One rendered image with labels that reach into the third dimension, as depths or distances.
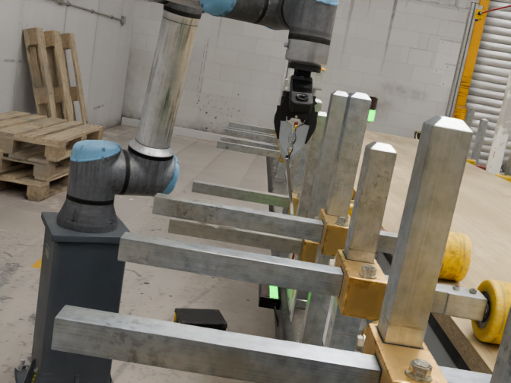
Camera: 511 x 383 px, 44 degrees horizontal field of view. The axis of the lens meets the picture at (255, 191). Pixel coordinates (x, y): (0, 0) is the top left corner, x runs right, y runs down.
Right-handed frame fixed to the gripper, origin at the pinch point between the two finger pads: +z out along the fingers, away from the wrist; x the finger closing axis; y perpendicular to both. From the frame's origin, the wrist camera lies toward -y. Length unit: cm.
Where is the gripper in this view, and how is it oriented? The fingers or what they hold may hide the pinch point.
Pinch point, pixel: (288, 157)
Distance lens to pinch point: 135.2
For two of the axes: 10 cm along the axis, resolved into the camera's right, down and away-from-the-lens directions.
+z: -1.7, 9.7, 1.9
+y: 0.1, -1.9, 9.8
